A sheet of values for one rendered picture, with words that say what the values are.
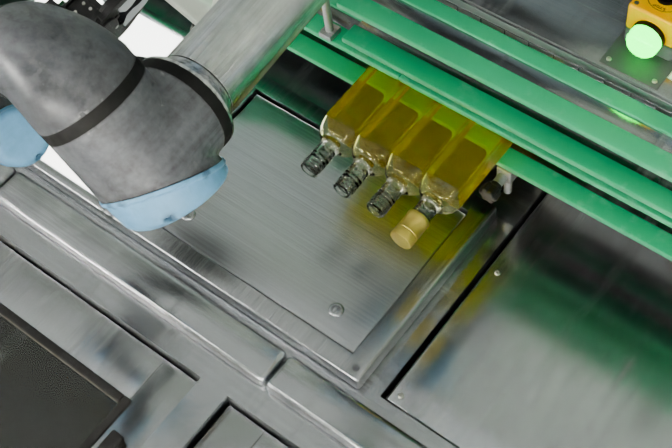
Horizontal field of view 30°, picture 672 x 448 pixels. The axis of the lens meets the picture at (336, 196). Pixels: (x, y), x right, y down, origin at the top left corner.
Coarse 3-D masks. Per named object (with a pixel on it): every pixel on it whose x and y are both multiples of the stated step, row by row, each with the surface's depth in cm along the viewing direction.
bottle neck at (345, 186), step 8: (352, 168) 173; (360, 168) 173; (368, 168) 173; (344, 176) 172; (352, 176) 172; (360, 176) 173; (336, 184) 172; (344, 184) 172; (352, 184) 172; (360, 184) 173; (344, 192) 174; (352, 192) 172
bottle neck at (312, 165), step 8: (320, 144) 176; (328, 144) 175; (312, 152) 175; (320, 152) 175; (328, 152) 175; (336, 152) 176; (304, 160) 175; (312, 160) 174; (320, 160) 174; (328, 160) 175; (304, 168) 176; (312, 168) 174; (320, 168) 174; (312, 176) 175
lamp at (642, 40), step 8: (640, 24) 156; (648, 24) 156; (632, 32) 156; (640, 32) 155; (648, 32) 155; (656, 32) 156; (632, 40) 156; (640, 40) 156; (648, 40) 155; (656, 40) 156; (664, 40) 156; (632, 48) 157; (640, 48) 156; (648, 48) 156; (656, 48) 156; (640, 56) 158; (648, 56) 157
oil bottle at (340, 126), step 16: (368, 80) 179; (384, 80) 179; (352, 96) 178; (368, 96) 177; (384, 96) 177; (336, 112) 176; (352, 112) 176; (368, 112) 176; (320, 128) 176; (336, 128) 175; (352, 128) 175; (336, 144) 175; (352, 144) 176
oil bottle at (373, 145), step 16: (400, 96) 177; (416, 96) 177; (384, 112) 176; (400, 112) 176; (416, 112) 175; (368, 128) 175; (384, 128) 174; (400, 128) 174; (368, 144) 173; (384, 144) 173; (368, 160) 173; (384, 160) 173
